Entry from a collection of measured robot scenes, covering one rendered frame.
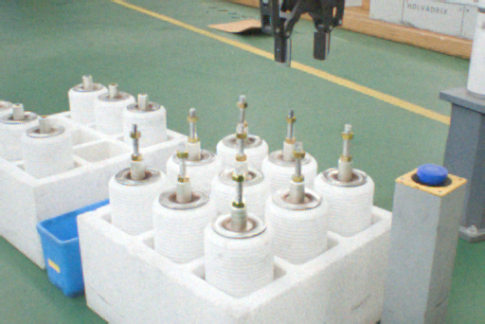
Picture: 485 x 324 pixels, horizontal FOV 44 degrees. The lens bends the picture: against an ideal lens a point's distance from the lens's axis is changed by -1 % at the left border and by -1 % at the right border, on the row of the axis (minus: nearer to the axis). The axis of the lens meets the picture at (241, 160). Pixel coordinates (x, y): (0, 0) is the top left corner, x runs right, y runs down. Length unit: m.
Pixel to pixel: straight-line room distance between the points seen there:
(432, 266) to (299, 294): 0.18
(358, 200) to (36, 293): 0.61
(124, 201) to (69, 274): 0.22
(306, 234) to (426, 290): 0.18
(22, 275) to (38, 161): 0.22
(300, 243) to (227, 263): 0.13
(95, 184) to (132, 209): 0.29
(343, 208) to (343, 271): 0.10
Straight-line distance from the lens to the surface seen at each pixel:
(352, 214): 0.97
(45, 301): 1.17
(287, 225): 0.87
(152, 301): 0.92
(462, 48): 3.28
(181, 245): 0.89
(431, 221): 0.82
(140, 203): 0.96
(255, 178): 0.96
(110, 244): 0.97
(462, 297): 1.19
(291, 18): 0.79
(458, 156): 1.36
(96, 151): 1.38
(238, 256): 0.79
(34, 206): 1.20
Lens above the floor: 0.63
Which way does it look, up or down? 22 degrees down
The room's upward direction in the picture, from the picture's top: straight up
